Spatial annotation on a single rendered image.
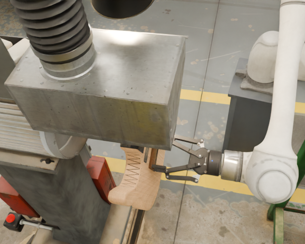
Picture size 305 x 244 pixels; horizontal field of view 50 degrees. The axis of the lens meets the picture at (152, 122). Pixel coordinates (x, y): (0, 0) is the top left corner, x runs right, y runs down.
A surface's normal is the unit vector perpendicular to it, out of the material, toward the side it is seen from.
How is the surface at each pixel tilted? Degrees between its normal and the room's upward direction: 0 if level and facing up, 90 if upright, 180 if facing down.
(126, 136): 90
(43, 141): 76
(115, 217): 24
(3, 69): 90
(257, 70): 91
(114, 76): 0
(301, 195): 0
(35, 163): 0
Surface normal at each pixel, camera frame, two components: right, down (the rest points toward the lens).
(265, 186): -0.17, 0.15
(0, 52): -0.22, 0.79
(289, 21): -0.74, 0.04
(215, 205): -0.08, -0.60
